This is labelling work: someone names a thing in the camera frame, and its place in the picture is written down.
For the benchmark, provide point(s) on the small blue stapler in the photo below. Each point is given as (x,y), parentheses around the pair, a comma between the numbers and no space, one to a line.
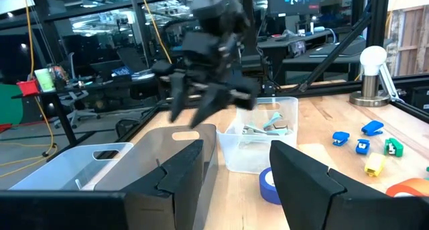
(341,137)
(363,146)
(372,127)

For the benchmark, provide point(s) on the wooden panel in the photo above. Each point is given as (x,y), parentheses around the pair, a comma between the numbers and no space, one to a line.
(409,39)

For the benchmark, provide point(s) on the orange tape roll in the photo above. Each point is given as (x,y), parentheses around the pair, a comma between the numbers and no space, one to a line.
(409,184)

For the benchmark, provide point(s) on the small green stapler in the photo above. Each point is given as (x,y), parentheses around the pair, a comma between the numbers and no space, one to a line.
(395,147)

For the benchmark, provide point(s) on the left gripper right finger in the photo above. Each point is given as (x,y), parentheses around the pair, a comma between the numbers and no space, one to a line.
(318,203)

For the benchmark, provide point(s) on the small yellow stapler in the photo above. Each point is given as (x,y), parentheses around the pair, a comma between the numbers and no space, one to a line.
(375,163)

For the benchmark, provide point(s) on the pale grey staple remover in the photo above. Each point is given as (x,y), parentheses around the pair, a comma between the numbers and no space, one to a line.
(254,129)

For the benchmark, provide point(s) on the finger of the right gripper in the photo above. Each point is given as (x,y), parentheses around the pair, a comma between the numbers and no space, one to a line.
(211,102)
(177,96)

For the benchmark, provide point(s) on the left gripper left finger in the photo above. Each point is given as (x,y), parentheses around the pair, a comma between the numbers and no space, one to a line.
(167,203)

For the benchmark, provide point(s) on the red plastic bin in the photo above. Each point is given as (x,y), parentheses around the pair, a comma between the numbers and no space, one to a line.
(28,88)

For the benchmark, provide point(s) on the brass lamp with white bulb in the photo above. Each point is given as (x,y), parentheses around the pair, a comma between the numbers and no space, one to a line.
(370,89)

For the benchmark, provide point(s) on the black office desk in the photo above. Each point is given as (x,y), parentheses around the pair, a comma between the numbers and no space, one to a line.
(301,45)

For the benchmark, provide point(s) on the smoky grey plastic bin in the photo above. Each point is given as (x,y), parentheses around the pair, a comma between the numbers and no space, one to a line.
(151,149)

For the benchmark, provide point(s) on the silver metal bracket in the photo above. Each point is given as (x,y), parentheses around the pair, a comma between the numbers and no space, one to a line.
(388,82)

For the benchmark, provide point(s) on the clear plastic bag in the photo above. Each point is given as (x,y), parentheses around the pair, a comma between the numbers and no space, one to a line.
(241,156)

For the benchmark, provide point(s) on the computer monitor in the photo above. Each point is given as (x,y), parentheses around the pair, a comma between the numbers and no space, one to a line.
(293,0)

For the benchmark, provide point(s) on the clear plastic bin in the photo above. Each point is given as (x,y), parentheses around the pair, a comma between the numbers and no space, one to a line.
(50,169)

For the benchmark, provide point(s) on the grey office chair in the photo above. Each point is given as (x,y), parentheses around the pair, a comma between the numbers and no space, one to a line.
(75,92)

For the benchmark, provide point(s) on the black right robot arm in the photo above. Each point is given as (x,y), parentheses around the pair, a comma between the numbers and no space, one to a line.
(214,8)

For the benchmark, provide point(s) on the blue tape roll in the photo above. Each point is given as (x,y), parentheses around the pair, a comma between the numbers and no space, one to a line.
(266,186)

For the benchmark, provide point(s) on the green round object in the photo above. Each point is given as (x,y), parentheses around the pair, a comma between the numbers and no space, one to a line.
(10,104)

